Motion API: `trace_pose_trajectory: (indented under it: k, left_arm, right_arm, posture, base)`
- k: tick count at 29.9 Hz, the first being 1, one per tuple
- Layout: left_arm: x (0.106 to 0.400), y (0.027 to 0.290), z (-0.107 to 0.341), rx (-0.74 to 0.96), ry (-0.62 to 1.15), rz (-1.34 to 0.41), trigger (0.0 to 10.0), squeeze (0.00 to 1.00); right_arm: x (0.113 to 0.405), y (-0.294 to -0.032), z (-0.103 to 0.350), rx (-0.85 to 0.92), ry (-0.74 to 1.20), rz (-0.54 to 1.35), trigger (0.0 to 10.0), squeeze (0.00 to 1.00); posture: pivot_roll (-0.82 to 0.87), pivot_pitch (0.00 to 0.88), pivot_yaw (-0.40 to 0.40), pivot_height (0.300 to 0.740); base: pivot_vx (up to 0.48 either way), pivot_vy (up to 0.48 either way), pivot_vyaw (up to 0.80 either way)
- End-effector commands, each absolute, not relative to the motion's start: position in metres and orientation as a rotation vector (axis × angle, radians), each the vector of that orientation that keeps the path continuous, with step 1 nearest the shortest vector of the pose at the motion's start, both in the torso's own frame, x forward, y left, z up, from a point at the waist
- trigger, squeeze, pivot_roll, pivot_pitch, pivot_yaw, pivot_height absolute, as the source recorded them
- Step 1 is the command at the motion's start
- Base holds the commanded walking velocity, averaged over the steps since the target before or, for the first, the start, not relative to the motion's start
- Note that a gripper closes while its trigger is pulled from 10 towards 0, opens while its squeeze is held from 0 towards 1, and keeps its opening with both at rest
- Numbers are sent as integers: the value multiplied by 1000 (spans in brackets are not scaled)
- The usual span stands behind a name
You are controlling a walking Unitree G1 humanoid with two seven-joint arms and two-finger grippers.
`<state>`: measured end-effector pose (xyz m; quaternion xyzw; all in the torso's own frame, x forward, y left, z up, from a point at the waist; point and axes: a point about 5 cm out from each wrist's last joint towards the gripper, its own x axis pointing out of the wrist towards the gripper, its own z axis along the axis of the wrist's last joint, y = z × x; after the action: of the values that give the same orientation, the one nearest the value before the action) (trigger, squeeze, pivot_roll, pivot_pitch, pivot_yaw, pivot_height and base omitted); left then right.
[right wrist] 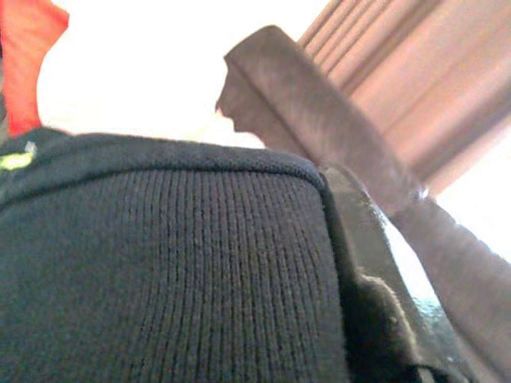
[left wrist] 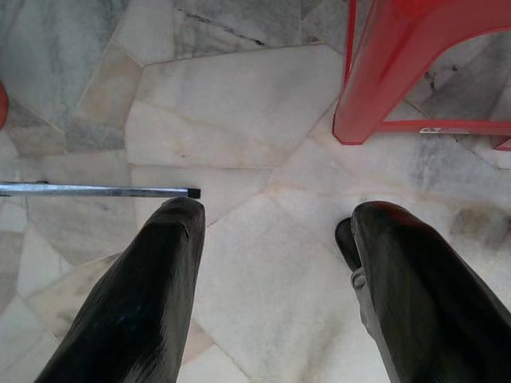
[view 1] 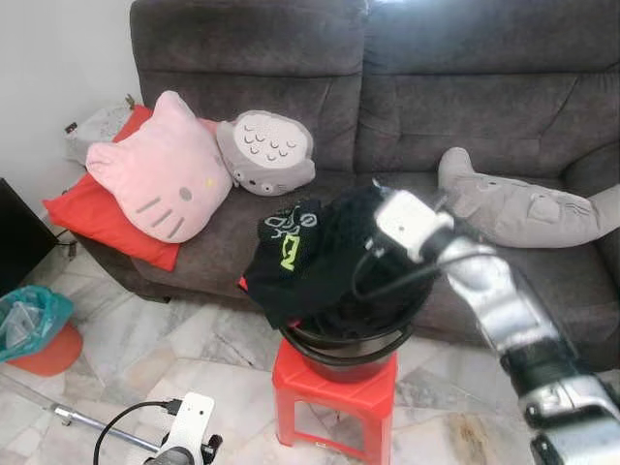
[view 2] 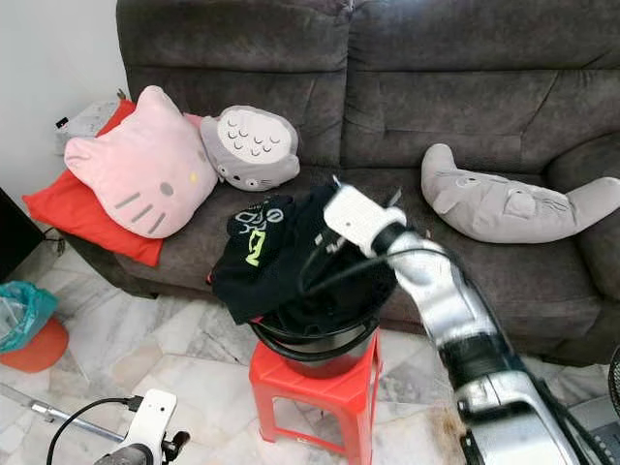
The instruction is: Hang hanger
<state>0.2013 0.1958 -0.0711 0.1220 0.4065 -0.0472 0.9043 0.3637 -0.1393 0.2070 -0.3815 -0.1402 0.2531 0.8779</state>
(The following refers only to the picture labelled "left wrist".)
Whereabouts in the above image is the silver robot left leg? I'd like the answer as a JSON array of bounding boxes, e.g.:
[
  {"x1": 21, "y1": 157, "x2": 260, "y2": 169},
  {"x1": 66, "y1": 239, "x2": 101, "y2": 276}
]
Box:
[{"x1": 334, "y1": 217, "x2": 384, "y2": 352}]

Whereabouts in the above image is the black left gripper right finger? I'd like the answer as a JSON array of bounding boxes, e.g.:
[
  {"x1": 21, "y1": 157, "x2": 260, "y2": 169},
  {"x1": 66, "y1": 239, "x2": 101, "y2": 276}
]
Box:
[{"x1": 350, "y1": 201, "x2": 511, "y2": 383}]

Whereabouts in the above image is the red plastic bin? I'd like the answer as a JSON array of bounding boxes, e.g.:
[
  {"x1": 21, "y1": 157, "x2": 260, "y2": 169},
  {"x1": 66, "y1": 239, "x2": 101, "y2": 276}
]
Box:
[{"x1": 0, "y1": 79, "x2": 9, "y2": 128}]

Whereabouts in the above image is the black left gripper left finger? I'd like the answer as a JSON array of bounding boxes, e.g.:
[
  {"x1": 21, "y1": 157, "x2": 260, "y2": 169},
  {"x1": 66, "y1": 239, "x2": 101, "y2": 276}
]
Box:
[{"x1": 34, "y1": 197, "x2": 207, "y2": 383}]

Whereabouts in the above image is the steel clothes rack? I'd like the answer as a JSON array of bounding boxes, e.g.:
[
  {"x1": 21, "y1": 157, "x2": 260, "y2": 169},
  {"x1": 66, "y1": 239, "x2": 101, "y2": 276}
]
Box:
[{"x1": 0, "y1": 181, "x2": 202, "y2": 199}]

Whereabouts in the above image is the red plastic stool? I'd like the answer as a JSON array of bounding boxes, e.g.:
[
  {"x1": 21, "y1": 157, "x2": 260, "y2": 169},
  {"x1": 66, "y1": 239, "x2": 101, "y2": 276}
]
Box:
[{"x1": 332, "y1": 0, "x2": 511, "y2": 151}]

